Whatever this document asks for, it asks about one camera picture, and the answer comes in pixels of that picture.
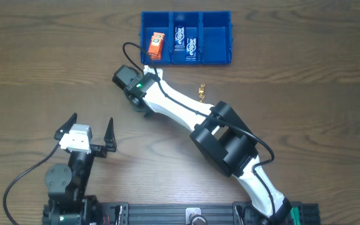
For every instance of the blue candy pack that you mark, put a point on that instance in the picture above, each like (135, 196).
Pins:
(179, 37)
(191, 48)

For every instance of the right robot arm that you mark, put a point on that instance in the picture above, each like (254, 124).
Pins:
(227, 147)

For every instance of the mounting rail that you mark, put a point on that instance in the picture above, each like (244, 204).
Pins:
(167, 214)

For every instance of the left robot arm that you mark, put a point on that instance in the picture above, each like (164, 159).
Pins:
(73, 184)

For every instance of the blue tray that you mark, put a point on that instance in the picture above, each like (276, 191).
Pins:
(216, 40)

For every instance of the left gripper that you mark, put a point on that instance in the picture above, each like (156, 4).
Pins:
(98, 150)

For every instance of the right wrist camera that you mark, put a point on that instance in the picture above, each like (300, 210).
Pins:
(153, 70)

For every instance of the orange candy box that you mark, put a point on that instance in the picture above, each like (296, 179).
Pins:
(156, 57)
(156, 43)

